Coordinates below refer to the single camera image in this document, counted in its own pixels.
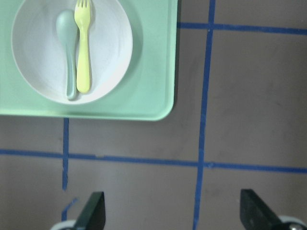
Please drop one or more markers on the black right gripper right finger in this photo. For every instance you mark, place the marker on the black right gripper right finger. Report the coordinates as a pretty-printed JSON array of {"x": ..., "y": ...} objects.
[{"x": 255, "y": 214}]

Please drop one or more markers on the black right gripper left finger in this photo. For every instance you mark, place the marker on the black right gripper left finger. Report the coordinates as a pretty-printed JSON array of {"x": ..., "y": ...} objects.
[{"x": 93, "y": 215}]

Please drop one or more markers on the white round plate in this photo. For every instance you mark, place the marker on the white round plate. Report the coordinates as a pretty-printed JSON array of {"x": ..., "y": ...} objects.
[{"x": 40, "y": 57}]

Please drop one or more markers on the yellow plastic fork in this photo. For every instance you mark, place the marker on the yellow plastic fork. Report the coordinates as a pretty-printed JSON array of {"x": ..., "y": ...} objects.
[{"x": 82, "y": 16}]

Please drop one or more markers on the light green plastic tray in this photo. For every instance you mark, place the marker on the light green plastic tray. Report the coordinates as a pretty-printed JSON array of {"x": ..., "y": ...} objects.
[{"x": 146, "y": 92}]

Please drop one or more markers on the pale green plastic spoon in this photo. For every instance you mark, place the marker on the pale green plastic spoon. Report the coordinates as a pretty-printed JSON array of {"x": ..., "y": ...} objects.
[{"x": 67, "y": 32}]

